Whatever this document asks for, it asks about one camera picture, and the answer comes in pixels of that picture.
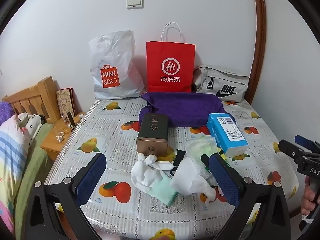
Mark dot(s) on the brown illustrated book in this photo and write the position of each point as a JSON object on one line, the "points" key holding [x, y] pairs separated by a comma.
{"points": [[65, 102]]}

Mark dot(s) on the purple towel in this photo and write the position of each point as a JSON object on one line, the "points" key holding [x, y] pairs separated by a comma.
{"points": [[185, 107]]}

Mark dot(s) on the wooden headboard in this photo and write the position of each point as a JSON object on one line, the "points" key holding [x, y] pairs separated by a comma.
{"points": [[25, 100]]}

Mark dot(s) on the small dark bottle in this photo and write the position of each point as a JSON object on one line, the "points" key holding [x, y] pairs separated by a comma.
{"points": [[70, 120]]}

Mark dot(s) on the green blanket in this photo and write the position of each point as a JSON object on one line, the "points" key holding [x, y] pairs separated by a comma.
{"points": [[35, 160]]}

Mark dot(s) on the wooden bedside table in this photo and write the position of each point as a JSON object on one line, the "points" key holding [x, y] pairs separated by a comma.
{"points": [[52, 145]]}

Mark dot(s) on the spotted white plush toy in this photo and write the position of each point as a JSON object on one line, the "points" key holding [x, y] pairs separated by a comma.
{"points": [[30, 125]]}

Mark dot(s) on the dark green tin box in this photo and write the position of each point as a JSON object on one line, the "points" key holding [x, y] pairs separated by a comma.
{"points": [[152, 130]]}

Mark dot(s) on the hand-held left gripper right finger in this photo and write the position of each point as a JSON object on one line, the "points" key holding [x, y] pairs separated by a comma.
{"points": [[223, 180]]}

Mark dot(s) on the blue tissue pack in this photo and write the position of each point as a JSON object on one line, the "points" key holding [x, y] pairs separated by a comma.
{"points": [[225, 135]]}

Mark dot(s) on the person's right hand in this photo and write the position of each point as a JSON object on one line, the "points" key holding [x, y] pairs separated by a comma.
{"points": [[308, 200]]}

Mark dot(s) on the white cotton gloves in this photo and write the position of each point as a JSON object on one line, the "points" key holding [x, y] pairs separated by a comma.
{"points": [[145, 172]]}

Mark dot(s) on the yellow mesh pouch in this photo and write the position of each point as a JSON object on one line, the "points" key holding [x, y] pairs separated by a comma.
{"points": [[205, 161]]}

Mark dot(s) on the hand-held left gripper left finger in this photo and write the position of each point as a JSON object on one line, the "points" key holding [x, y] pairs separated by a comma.
{"points": [[91, 177]]}

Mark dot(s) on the translucent white plastic case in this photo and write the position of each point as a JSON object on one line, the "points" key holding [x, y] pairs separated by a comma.
{"points": [[187, 180]]}

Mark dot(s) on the grey waist bag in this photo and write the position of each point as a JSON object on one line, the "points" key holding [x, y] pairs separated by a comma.
{"points": [[225, 77]]}

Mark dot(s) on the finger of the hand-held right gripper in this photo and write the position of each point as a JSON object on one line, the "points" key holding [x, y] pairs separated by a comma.
{"points": [[290, 148], [306, 141]]}

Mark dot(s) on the brown wooden door frame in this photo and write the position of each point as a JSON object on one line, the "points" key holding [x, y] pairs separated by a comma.
{"points": [[260, 30]]}

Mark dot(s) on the white candy wrapper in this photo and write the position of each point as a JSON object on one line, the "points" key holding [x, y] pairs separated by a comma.
{"points": [[210, 195]]}

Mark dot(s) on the light green cloth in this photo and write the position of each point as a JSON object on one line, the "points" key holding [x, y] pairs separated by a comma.
{"points": [[162, 192]]}

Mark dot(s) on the red paper bag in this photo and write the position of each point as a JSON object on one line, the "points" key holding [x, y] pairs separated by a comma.
{"points": [[170, 55]]}

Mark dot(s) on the white light switch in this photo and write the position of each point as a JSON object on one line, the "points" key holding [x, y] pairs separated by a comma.
{"points": [[135, 2]]}

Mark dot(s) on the white plastic shopping bag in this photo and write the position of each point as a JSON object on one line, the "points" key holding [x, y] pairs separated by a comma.
{"points": [[112, 55]]}

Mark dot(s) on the purple plush toy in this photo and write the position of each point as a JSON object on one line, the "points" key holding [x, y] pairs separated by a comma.
{"points": [[5, 112]]}

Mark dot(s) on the colourful striped pillow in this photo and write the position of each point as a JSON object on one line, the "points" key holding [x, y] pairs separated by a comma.
{"points": [[12, 155]]}

